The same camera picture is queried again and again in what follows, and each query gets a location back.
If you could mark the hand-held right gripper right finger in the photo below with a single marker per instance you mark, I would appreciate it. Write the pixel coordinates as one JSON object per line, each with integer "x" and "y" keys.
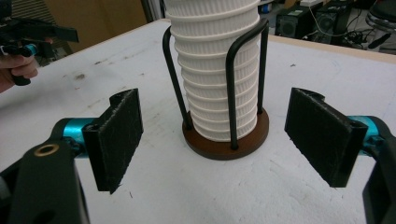
{"x": 323, "y": 137}

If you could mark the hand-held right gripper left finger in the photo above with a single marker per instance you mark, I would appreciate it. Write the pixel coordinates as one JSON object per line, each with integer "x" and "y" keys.
{"x": 112, "y": 146}

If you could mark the stack of white paper cups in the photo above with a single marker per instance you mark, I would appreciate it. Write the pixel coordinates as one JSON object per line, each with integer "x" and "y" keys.
{"x": 211, "y": 62}

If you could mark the brown wooden board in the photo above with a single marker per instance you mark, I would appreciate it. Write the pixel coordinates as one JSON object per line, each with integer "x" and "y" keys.
{"x": 93, "y": 21}

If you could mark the black computer tower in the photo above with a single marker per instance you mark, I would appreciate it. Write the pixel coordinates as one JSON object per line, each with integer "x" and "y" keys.
{"x": 294, "y": 23}
{"x": 331, "y": 23}

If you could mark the chrome stool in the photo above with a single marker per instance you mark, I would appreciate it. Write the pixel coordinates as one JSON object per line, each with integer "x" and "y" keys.
{"x": 381, "y": 21}

